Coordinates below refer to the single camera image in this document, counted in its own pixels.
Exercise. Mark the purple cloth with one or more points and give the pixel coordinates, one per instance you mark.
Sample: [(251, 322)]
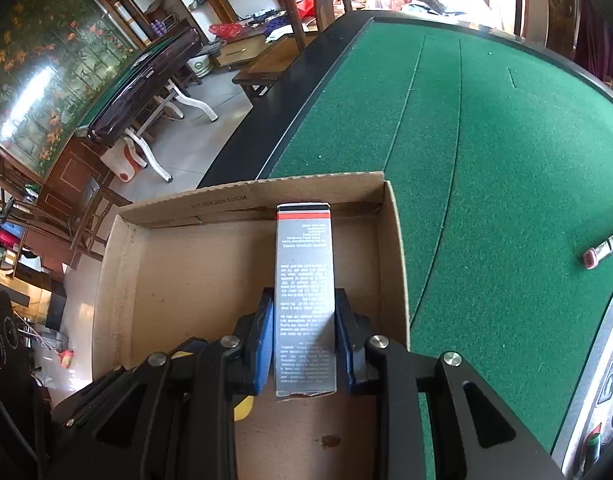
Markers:
[(594, 47)]

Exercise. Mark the round table centre panel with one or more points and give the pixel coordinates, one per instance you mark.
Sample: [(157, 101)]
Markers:
[(587, 429)]

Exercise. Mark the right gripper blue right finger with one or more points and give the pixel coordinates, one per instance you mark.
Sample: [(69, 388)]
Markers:
[(352, 330)]

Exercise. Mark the grey red carton box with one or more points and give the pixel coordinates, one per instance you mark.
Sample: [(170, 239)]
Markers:
[(305, 364)]

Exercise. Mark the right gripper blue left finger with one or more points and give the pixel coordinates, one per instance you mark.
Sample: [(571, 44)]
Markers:
[(251, 368)]

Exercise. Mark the flower wall painting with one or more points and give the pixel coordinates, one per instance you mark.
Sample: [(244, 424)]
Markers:
[(56, 57)]

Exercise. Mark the yellow round container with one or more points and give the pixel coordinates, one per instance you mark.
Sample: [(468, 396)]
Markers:
[(242, 408)]

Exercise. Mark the cardboard tray box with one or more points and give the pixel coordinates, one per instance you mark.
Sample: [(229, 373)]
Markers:
[(191, 264)]

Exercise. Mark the wooden chair with cloth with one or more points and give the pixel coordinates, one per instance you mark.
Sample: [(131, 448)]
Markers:
[(554, 24)]

